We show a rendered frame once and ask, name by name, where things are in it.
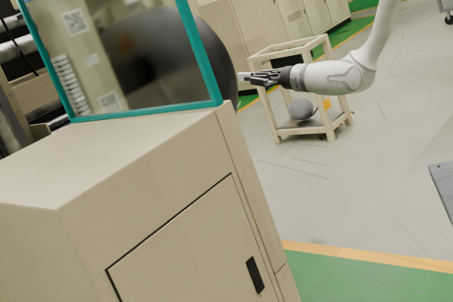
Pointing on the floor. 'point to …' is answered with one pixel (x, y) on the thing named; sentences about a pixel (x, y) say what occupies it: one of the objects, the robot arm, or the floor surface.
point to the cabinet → (246, 26)
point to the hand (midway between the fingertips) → (246, 77)
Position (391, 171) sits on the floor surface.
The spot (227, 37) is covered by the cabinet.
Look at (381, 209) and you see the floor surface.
